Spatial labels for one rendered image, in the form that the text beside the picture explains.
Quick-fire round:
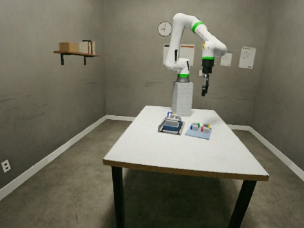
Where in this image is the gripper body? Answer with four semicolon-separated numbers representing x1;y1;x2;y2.
202;66;213;75

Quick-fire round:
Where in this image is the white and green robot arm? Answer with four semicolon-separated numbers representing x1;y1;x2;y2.
165;14;227;83

